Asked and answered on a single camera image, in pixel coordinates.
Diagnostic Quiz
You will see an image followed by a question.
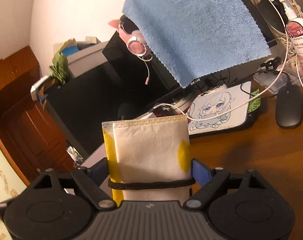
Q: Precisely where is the black elastic hair band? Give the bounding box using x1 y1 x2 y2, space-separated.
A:
108 178 196 191

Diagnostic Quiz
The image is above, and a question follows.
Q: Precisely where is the white yellow woven bag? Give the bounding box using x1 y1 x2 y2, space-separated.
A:
102 115 192 205

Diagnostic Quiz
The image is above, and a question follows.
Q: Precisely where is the anime girl mouse pad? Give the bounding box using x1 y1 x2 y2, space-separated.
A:
187 81 251 135

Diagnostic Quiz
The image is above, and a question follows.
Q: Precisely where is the black desktop computer tower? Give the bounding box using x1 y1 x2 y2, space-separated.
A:
47 62 148 159

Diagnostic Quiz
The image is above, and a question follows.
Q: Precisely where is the brown wooden cabinet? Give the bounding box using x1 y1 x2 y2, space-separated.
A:
0 47 74 184

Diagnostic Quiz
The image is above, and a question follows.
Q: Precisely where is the black computer mouse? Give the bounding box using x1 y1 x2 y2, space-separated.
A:
275 85 303 129

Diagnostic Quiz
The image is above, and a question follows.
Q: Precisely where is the green crumpled cloth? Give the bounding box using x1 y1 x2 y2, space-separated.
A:
50 53 69 85

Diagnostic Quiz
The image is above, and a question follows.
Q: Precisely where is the clear plastic case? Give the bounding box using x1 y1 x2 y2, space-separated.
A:
252 69 300 97

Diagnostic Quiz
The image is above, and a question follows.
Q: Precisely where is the grey cardboard box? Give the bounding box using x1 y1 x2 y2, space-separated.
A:
53 36 108 78

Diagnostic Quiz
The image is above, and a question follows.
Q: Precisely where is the black computer monitor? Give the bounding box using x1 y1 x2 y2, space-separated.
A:
102 0 278 120

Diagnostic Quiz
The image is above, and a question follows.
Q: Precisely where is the pink cat ear headset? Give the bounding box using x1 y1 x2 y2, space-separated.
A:
108 20 153 85

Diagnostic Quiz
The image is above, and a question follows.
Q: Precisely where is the blue microfiber cloth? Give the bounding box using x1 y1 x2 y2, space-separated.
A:
122 0 272 89

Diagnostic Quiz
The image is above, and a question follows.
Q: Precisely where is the white pink lotion pump bottle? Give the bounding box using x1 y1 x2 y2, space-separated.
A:
271 0 303 71

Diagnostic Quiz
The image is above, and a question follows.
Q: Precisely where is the white charging cable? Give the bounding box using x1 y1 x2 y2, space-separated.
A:
152 0 303 122

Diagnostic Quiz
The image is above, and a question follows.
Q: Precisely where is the round rope framed mirror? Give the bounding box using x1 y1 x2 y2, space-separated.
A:
253 0 303 45

